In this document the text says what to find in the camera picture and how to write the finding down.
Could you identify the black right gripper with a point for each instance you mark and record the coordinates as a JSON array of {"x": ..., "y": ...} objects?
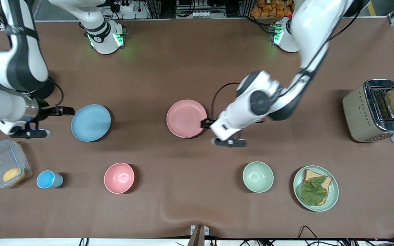
[{"x": 45, "y": 110}]

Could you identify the pink plate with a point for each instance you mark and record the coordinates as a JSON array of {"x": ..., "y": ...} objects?
[{"x": 185, "y": 118}]

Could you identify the blue plate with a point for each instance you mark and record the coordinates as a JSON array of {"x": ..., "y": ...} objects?
[{"x": 91, "y": 123}]

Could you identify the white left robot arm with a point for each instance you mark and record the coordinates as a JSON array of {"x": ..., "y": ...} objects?
[{"x": 313, "y": 27}]

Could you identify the black cylindrical pot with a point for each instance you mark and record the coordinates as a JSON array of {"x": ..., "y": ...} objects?
[{"x": 48, "y": 90}]

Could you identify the blue cup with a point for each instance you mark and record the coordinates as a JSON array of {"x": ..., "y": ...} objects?
[{"x": 46, "y": 179}]

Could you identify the green bowl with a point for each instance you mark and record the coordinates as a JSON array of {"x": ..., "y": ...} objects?
[{"x": 258, "y": 177}]

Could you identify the yellow round food item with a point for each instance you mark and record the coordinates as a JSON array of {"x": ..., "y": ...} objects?
[{"x": 12, "y": 175}]

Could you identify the pink bowl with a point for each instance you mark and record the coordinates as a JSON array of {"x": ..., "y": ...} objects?
[{"x": 119, "y": 177}]

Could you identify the small white power strip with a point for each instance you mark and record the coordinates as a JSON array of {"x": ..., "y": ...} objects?
[{"x": 202, "y": 14}]

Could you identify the bread slice under lettuce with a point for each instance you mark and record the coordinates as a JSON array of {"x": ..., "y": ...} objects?
[{"x": 309, "y": 175}]

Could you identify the white power strip with plugs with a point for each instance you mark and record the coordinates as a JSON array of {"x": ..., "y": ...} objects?
[{"x": 127, "y": 7}]

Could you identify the green lettuce leaf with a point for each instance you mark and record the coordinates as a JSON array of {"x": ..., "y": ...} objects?
[{"x": 313, "y": 191}]

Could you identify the bag of orange buns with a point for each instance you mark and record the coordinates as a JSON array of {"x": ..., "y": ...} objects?
[{"x": 268, "y": 10}]

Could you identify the green plate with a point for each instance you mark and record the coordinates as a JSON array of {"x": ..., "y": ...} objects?
[{"x": 333, "y": 191}]

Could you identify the beige chrome toaster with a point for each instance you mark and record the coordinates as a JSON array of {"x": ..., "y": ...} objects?
[{"x": 357, "y": 116}]

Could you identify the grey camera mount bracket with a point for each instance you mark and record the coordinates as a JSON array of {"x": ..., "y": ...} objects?
[{"x": 197, "y": 235}]

